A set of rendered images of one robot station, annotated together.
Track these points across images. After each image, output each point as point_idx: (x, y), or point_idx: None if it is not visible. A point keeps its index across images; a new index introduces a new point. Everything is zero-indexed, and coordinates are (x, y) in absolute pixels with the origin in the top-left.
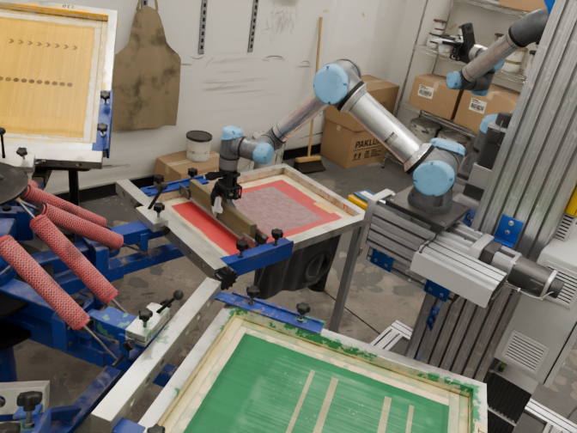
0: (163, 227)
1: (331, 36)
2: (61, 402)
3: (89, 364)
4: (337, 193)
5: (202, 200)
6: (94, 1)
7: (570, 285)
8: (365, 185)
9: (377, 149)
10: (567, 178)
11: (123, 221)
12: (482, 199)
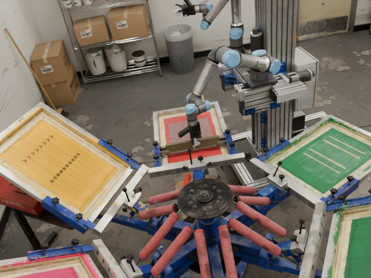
0: (210, 162)
1: (13, 36)
2: None
3: None
4: (95, 118)
5: (179, 148)
6: None
7: (309, 70)
8: (96, 103)
9: (76, 81)
10: (293, 37)
11: (40, 226)
12: None
